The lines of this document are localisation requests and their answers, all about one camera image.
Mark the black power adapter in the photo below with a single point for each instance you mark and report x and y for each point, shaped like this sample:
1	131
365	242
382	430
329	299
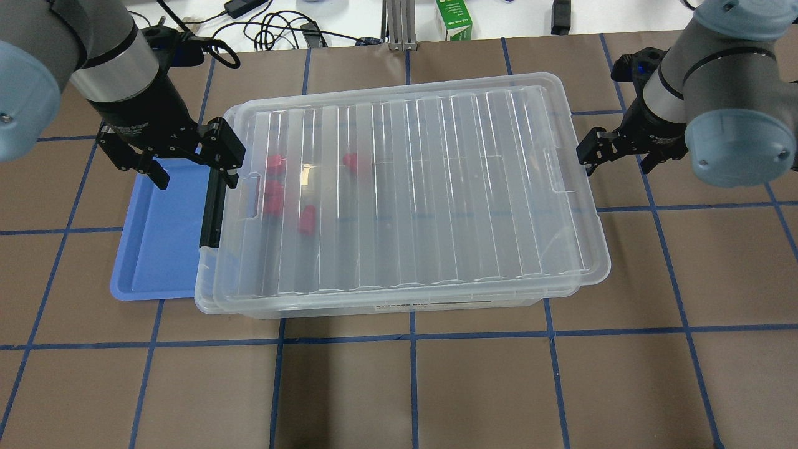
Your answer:
239	8

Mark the red block from tray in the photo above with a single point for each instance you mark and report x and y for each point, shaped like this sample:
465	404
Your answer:
307	220

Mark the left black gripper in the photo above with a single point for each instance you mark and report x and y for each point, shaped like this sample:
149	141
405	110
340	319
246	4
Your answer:
142	110

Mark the green white carton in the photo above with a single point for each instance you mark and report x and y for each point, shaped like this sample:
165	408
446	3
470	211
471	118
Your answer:
454	20

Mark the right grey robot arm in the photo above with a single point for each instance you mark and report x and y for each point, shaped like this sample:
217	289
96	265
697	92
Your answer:
714	96

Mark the black device on table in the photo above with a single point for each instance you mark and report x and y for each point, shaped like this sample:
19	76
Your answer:
560	22

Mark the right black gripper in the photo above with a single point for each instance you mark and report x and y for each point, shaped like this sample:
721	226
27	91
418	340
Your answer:
656	135

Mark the blue plastic tray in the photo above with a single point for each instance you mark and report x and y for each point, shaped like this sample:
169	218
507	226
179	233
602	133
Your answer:
159	251

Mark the red block in box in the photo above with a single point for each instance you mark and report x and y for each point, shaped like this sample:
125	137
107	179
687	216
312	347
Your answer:
274	192
276	164
356	164

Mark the clear plastic storage box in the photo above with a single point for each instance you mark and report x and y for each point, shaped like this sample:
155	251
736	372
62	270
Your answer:
206	299

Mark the aluminium frame post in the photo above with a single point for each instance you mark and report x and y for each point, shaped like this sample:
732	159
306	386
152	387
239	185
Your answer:
399	25

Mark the clear plastic box lid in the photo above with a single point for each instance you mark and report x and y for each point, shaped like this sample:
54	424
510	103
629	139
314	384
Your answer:
411	187

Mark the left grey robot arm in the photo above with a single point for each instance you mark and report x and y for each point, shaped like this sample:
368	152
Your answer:
98	48

